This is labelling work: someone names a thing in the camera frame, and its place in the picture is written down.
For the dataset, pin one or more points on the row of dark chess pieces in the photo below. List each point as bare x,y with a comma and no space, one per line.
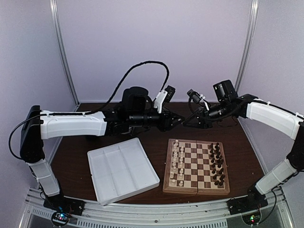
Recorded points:
216,161

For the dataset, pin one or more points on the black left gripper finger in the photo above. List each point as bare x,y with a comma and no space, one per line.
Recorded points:
172,123
176,116

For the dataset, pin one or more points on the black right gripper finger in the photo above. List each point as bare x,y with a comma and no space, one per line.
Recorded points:
194,116
199,125

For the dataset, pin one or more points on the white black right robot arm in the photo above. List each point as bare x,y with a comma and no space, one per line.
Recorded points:
251,107

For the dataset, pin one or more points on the wooden chess board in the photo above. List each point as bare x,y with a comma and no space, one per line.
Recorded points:
197,177

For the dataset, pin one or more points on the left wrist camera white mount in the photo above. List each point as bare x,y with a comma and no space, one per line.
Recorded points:
163,97

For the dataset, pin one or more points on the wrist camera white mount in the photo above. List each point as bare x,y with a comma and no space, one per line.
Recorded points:
198,98
163,97

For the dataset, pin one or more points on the aluminium corner post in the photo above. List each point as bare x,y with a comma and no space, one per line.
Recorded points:
248,42
63,55

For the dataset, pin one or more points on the aluminium front frame rail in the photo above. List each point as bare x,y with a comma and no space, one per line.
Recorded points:
155,209

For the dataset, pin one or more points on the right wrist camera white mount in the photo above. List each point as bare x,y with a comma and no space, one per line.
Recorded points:
198,98

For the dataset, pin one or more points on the left aluminium corner post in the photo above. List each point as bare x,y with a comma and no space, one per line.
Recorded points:
63,55

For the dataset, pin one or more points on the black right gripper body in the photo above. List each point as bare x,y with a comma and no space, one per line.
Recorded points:
226,112

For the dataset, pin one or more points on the white compartment tray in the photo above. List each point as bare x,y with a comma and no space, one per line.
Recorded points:
120,171

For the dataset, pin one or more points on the white chess piece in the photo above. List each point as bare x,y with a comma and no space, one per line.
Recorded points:
174,169
182,150
173,182
175,145

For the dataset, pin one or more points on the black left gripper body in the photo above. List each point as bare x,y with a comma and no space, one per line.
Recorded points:
138,119

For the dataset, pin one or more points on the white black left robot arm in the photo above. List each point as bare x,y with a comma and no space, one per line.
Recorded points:
42,125

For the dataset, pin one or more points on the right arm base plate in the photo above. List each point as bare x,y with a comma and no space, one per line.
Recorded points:
245,204

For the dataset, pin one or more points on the right aluminium corner post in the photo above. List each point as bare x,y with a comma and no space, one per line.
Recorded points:
248,42

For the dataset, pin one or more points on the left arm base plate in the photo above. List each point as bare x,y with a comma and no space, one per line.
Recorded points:
65,205

